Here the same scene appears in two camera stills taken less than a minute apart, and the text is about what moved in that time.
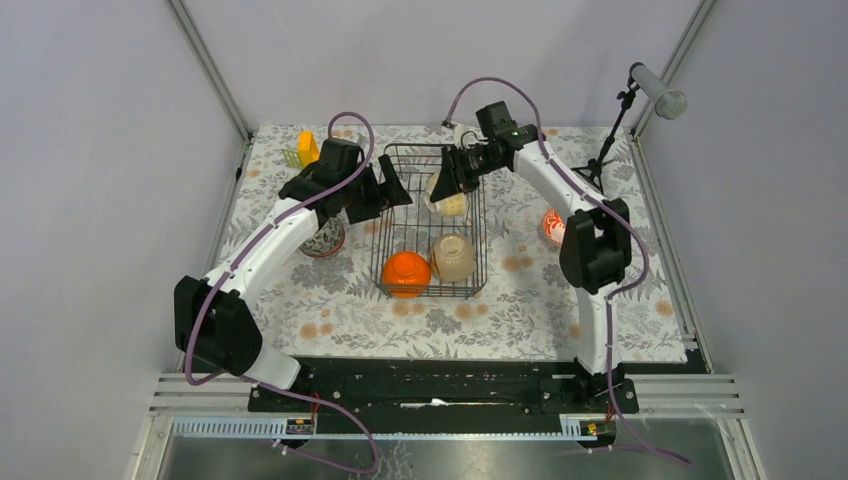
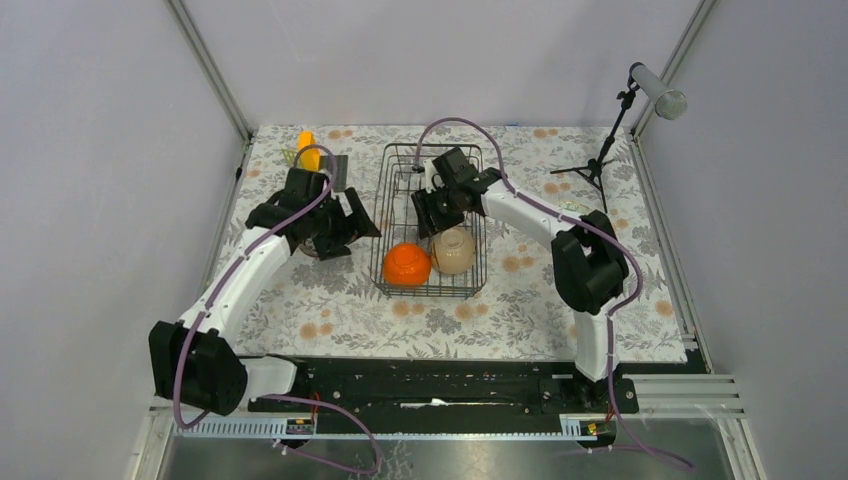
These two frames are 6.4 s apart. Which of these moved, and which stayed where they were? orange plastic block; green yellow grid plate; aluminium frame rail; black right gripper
Moved: black right gripper
Stayed: green yellow grid plate; aluminium frame rail; orange plastic block
